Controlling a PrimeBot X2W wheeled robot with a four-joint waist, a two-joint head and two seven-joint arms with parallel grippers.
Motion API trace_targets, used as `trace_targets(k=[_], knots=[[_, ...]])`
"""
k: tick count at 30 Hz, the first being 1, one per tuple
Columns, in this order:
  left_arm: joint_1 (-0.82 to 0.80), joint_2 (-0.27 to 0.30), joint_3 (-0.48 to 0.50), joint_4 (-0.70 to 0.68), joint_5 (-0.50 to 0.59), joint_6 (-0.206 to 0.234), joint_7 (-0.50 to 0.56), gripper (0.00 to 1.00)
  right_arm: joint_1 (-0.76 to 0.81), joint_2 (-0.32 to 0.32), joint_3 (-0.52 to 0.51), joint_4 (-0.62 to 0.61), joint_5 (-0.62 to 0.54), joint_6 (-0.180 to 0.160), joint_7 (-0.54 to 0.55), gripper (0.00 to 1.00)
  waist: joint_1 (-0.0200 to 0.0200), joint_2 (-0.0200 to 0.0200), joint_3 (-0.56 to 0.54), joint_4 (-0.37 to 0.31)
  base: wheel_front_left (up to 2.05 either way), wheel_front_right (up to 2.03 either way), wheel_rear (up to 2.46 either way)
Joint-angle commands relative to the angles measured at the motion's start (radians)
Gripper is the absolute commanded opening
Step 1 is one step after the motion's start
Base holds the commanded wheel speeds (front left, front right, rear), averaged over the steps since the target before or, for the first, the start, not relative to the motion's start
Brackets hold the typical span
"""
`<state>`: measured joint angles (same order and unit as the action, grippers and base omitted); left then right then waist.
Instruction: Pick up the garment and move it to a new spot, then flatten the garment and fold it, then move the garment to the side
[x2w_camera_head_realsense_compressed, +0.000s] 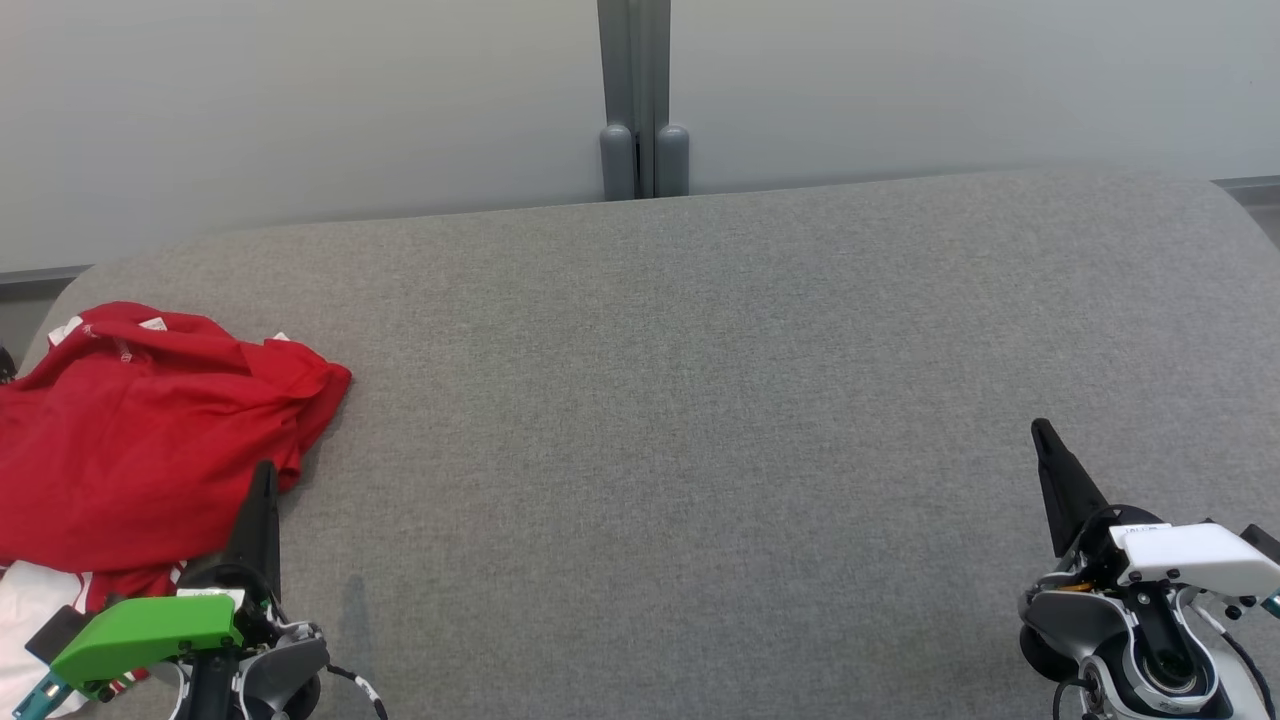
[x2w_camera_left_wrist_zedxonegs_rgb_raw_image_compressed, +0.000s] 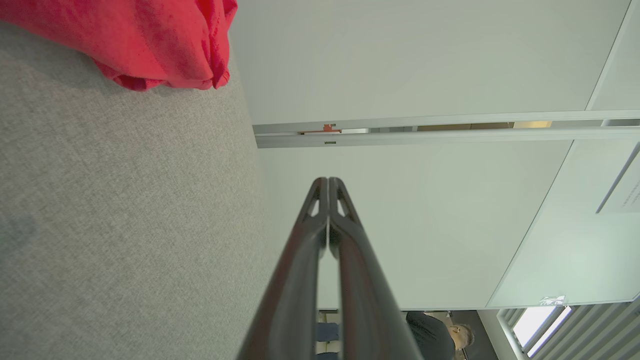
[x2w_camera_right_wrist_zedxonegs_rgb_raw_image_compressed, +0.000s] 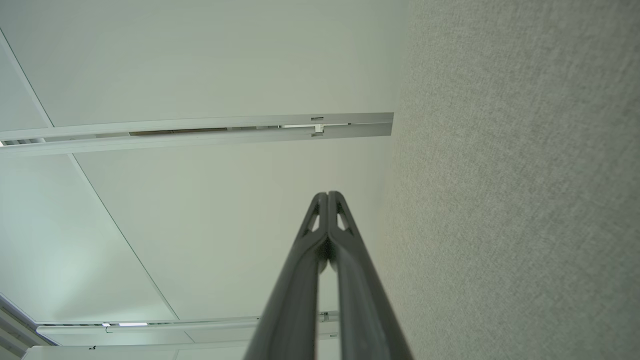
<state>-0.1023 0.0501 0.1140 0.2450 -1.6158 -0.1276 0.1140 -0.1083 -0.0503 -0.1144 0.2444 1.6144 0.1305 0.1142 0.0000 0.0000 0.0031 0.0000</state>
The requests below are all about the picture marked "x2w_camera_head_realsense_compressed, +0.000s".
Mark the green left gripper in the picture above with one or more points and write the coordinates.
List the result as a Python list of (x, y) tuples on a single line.
[(150, 630)]

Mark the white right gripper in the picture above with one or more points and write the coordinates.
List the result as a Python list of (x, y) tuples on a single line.
[(1200, 555)]

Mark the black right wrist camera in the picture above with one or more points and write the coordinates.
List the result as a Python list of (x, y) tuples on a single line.
[(1264, 543)]

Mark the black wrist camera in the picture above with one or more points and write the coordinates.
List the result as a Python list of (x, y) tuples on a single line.
[(55, 632), (1264, 543)]

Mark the grey fabric sofa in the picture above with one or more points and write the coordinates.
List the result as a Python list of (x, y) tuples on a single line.
[(700, 450)]

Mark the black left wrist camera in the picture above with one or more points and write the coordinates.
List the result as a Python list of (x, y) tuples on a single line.
[(55, 632)]

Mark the red white basketball jersey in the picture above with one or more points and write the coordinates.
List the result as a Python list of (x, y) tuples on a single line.
[(35, 620)]

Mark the grey partition post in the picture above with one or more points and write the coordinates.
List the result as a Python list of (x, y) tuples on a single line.
[(640, 100)]

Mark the red shorts with white stripe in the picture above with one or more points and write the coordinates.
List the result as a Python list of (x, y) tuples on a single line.
[(130, 450)]

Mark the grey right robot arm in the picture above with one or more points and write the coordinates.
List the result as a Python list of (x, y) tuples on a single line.
[(1080, 620)]

